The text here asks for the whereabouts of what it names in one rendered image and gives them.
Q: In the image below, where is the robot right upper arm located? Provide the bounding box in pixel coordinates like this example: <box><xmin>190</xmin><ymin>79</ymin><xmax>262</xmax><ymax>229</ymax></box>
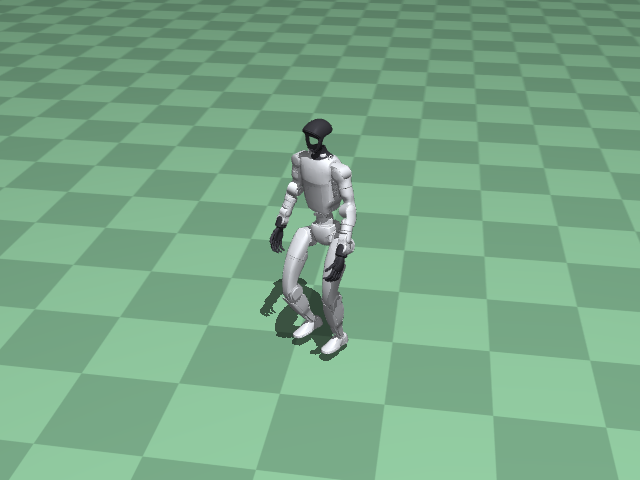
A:
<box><xmin>287</xmin><ymin>150</ymin><xmax>307</xmax><ymax>196</ymax></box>

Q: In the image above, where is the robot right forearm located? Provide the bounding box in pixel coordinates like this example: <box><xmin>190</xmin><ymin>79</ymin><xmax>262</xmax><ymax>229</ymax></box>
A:
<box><xmin>276</xmin><ymin>181</ymin><xmax>298</xmax><ymax>225</ymax></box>

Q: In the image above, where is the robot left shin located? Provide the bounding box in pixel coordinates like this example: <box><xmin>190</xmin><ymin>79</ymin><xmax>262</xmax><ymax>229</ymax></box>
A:
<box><xmin>323</xmin><ymin>294</ymin><xmax>344</xmax><ymax>339</ymax></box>

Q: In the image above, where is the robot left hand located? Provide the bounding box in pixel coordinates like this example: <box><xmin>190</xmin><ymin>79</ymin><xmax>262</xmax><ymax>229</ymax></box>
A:
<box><xmin>323</xmin><ymin>244</ymin><xmax>347</xmax><ymax>282</ymax></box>

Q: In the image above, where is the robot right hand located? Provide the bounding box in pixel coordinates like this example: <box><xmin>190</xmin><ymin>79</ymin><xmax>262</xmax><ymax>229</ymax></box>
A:
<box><xmin>270</xmin><ymin>216</ymin><xmax>287</xmax><ymax>253</ymax></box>

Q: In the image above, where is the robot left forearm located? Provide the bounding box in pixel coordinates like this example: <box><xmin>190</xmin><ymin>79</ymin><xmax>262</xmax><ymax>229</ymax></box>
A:
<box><xmin>336</xmin><ymin>205</ymin><xmax>356</xmax><ymax>255</ymax></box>

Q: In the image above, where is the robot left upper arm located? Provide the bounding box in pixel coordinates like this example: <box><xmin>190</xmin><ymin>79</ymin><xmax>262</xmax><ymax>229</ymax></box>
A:
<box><xmin>331</xmin><ymin>162</ymin><xmax>356</xmax><ymax>218</ymax></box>

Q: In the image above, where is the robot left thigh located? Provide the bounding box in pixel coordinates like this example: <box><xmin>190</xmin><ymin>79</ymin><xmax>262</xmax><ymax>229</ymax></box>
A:
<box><xmin>322</xmin><ymin>232</ymin><xmax>355</xmax><ymax>309</ymax></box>

